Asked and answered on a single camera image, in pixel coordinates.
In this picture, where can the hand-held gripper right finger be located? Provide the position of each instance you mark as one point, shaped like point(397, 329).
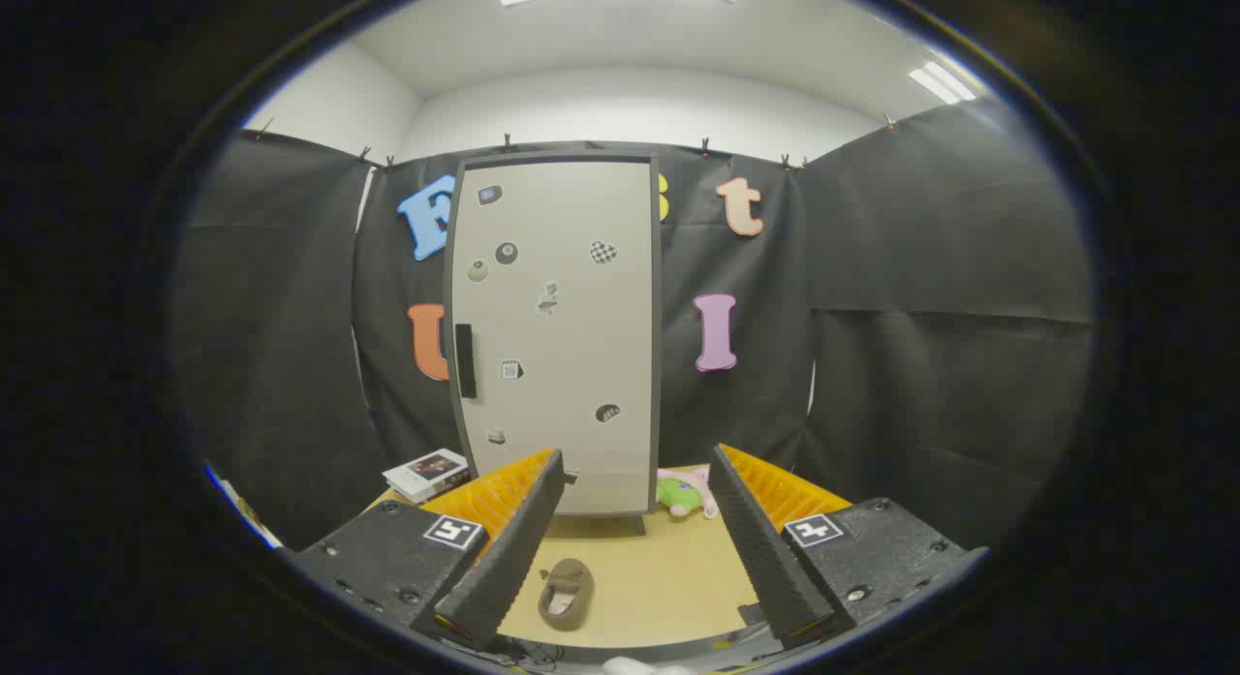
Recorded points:
point(765, 549)

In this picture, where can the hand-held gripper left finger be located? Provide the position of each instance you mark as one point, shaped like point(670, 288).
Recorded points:
point(513, 549)

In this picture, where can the brown fuzzy shoe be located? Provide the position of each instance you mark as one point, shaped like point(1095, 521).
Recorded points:
point(565, 598)

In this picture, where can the grey shoe cabinet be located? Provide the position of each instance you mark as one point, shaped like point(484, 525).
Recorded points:
point(656, 365)

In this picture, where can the pink and green plush toy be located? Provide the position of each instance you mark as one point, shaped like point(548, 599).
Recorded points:
point(678, 496)

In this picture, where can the white patterned object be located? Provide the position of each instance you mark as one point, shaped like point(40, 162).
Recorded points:
point(247, 512)

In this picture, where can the black backdrop cloth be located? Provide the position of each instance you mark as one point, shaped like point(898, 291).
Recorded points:
point(920, 317)

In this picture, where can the small ceiling light panel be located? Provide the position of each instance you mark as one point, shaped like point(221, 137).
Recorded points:
point(942, 82)

